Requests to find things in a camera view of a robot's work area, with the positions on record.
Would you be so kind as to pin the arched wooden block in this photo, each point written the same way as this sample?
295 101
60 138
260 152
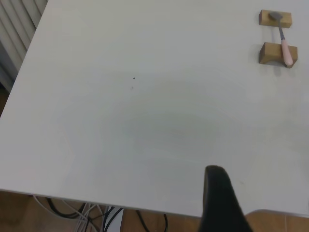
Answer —
269 52

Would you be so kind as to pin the white table leg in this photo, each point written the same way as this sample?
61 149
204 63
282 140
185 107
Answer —
117 220

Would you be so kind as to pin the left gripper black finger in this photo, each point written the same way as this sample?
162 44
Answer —
219 205

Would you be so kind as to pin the white ribbed radiator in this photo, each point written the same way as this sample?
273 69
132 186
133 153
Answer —
14 36

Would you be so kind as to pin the flat rectangular wooden block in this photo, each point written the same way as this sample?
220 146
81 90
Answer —
286 20

